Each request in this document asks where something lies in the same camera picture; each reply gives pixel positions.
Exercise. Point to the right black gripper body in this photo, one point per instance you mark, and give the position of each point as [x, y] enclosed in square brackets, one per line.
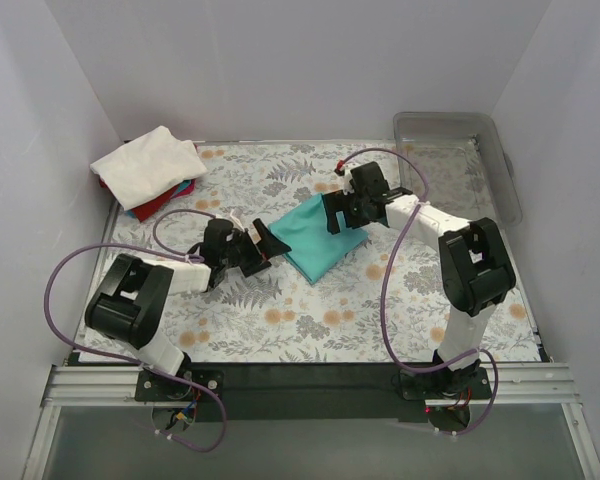
[343, 208]

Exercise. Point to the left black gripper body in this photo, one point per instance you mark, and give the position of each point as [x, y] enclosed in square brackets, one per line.
[253, 249]

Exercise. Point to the teal t shirt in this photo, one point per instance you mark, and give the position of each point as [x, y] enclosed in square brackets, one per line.
[314, 250]

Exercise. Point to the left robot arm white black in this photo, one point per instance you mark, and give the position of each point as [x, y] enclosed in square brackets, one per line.
[128, 304]

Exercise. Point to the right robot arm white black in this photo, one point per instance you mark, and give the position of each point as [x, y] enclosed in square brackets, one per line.
[476, 270]

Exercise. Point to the blue folded t shirt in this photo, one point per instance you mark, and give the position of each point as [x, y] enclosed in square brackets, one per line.
[181, 188]

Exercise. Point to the clear plastic bin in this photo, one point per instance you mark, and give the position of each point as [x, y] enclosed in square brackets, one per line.
[461, 155]

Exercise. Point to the white folded t shirt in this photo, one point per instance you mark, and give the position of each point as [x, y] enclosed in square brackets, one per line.
[143, 169]

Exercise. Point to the floral table mat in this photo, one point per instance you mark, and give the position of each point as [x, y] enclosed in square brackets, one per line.
[383, 299]

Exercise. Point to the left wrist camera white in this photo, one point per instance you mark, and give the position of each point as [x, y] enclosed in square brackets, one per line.
[236, 221]

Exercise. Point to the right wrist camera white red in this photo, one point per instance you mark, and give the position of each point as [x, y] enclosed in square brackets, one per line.
[344, 178]

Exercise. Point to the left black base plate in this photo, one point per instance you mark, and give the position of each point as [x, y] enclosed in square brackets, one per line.
[151, 387]

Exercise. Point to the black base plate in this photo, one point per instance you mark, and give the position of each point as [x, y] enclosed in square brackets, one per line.
[420, 385]
[151, 387]

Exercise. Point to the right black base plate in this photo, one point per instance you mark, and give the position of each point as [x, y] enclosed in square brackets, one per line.
[420, 385]

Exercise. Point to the aluminium front rail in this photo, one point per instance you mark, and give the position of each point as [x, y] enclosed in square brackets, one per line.
[99, 385]

